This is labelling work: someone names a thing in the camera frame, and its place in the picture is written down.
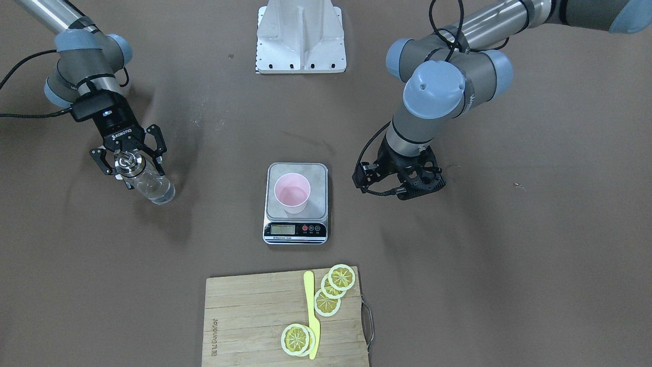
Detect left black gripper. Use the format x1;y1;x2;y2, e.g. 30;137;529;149
352;138;439;194

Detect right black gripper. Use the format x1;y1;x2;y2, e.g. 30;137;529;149
89;105;167;190

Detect clear glass sauce bottle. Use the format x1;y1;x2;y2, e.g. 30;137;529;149
114;151;176;206

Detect pink plastic cup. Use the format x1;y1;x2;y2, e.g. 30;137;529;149
274;172;311;214

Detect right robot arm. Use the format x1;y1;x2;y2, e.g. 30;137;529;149
18;1;175;204

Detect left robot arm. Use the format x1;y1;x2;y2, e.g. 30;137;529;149
352;1;651;200

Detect silver kitchen scale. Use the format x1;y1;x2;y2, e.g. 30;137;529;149
262;163;329;245

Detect lemon slice row end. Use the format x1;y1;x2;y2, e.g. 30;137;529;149
328;264;356;291

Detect yellow plastic knife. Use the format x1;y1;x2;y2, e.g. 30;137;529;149
303;270;321;360

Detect lemon slice row middle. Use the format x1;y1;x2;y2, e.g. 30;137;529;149
320;274;347;299

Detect lemon slice back pair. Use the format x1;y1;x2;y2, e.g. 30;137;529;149
298;325;316;357

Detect lemon slice pair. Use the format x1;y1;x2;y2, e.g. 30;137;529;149
298;325;316;357
280;323;308;357

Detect lemon slice front pair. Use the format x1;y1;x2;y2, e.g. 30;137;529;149
280;323;308;357

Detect wooden cutting board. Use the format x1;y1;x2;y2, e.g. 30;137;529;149
202;270;373;366

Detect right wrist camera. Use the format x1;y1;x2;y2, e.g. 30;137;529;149
70;90;123;122

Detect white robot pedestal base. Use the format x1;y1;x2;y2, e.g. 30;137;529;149
255;1;347;74

